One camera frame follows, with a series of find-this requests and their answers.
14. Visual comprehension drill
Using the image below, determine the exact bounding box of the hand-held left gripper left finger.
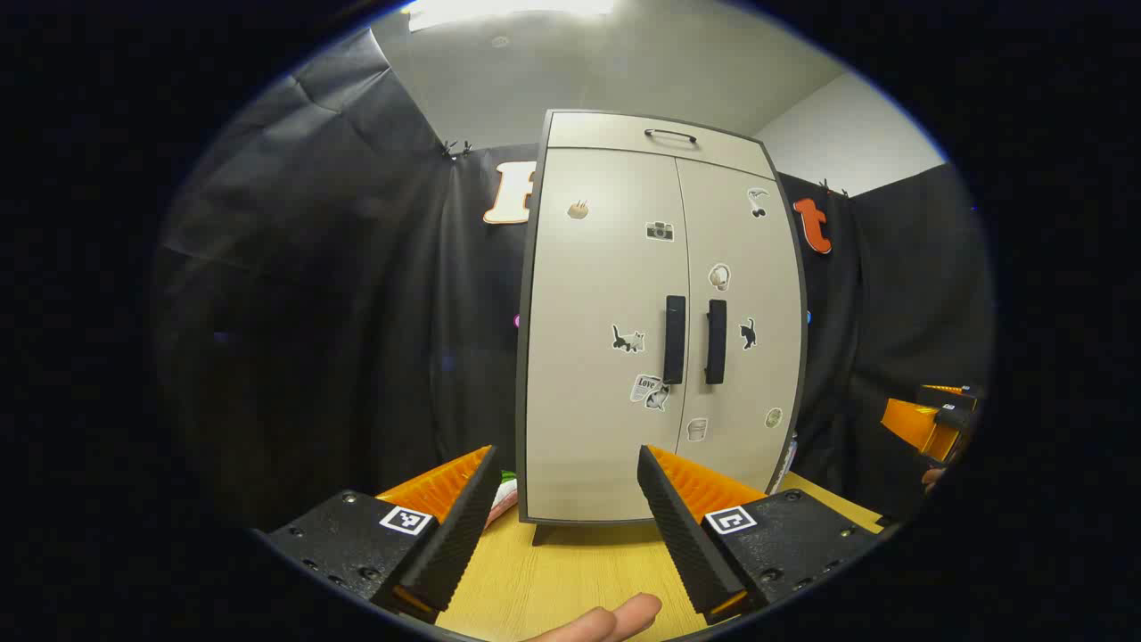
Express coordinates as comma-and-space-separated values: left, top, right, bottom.
264, 445, 503, 624

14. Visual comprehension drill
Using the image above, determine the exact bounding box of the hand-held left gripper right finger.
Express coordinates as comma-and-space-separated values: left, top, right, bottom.
636, 445, 883, 625

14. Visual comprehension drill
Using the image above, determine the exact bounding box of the beige shoe cabinet door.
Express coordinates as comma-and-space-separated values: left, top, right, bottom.
524, 147, 692, 523
675, 158, 806, 520

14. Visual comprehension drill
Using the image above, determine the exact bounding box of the beige double-door shoe cabinet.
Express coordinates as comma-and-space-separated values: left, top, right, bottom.
515, 109, 810, 547

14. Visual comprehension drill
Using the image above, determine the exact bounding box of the black door handle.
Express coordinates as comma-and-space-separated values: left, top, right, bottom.
663, 295, 687, 385
705, 300, 727, 385

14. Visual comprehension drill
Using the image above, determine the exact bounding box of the beige cabinet drawer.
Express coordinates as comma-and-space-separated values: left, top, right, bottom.
546, 111, 776, 179

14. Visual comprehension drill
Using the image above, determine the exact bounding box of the green and pink object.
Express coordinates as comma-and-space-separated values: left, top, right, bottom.
486, 470, 520, 527

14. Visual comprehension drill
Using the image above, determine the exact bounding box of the black backdrop cloth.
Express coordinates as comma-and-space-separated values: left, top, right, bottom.
152, 27, 995, 536

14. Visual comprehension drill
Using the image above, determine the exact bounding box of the ceiling light panel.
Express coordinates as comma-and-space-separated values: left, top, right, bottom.
406, 0, 616, 32

